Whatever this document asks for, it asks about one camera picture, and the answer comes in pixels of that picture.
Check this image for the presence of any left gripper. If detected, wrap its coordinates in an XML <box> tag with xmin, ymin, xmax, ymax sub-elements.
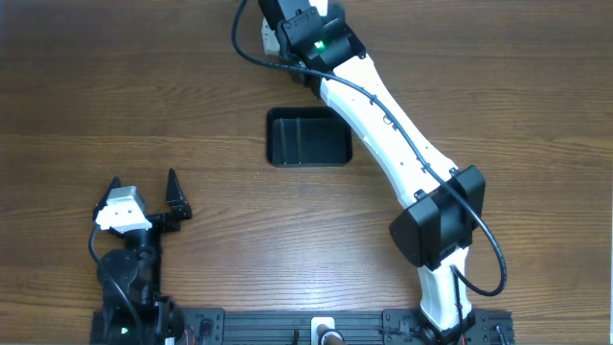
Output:
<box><xmin>93</xmin><ymin>167</ymin><xmax>193</xmax><ymax>235</ymax></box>

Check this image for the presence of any black tray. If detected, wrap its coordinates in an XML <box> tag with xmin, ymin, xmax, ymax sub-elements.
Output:
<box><xmin>265</xmin><ymin>105</ymin><xmax>354</xmax><ymax>168</ymax></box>

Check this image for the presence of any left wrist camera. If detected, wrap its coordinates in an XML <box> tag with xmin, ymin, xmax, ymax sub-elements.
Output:
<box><xmin>94</xmin><ymin>185</ymin><xmax>153</xmax><ymax>235</ymax></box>

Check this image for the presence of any black cable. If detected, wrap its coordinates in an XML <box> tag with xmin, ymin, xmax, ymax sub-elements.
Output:
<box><xmin>231</xmin><ymin>0</ymin><xmax>509</xmax><ymax>297</ymax></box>
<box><xmin>87</xmin><ymin>223</ymin><xmax>148</xmax><ymax>344</ymax></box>

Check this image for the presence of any mounting rail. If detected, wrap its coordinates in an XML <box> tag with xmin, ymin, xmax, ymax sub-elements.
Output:
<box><xmin>90</xmin><ymin>306</ymin><xmax>516</xmax><ymax>345</ymax></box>

